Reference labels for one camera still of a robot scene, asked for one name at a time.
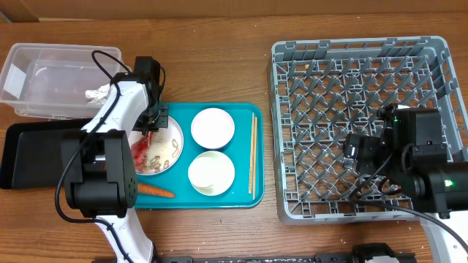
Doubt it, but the white plate with food scraps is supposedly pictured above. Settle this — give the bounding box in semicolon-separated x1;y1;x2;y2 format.
129;116;184;175

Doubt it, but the red snack wrapper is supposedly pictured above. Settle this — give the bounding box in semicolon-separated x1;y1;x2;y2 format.
131;132;152;172

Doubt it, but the white bowl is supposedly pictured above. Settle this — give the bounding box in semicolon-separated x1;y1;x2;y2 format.
188;150;235;197
191;108;235;150

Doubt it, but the white tissue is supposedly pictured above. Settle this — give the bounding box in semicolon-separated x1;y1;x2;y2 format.
85;84;110;105

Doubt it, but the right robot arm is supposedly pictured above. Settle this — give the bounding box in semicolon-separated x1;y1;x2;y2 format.
342;104;467;262

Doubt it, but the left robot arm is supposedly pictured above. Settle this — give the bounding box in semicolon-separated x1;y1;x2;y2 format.
54;56;168;262

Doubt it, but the grey dishwasher rack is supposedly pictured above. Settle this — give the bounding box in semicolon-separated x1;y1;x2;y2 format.
269;36;467;225

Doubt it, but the teal serving tray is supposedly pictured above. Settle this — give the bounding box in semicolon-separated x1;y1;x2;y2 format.
135;102;265;209

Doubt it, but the orange carrot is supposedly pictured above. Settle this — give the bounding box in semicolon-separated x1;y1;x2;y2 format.
137;183;176;199

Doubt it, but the clear plastic bin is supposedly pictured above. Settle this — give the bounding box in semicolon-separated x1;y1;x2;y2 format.
1;43;121;119

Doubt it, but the black tray bin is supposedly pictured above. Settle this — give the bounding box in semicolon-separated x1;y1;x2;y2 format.
1;118;89;189

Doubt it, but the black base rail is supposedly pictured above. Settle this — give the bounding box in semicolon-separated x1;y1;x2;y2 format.
153;251;418;263

